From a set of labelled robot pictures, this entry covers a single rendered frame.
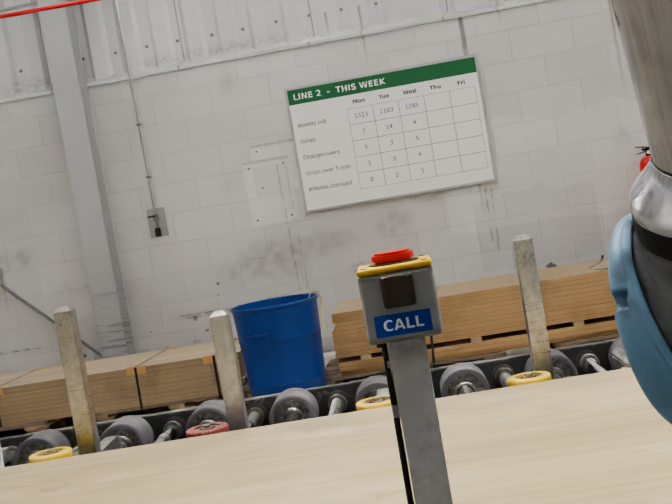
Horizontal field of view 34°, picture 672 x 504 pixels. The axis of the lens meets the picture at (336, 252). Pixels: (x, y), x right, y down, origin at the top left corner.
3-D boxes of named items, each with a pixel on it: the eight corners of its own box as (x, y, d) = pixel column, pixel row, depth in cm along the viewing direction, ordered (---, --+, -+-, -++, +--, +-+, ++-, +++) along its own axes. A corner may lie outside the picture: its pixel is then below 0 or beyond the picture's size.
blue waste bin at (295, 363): (335, 415, 657) (314, 294, 653) (241, 429, 663) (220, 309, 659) (345, 395, 715) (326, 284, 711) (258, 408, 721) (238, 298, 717)
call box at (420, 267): (445, 341, 102) (431, 258, 101) (369, 354, 102) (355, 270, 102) (441, 331, 109) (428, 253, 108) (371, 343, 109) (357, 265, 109)
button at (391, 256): (416, 266, 103) (412, 248, 103) (373, 273, 103) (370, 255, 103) (415, 263, 107) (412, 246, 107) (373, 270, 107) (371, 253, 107)
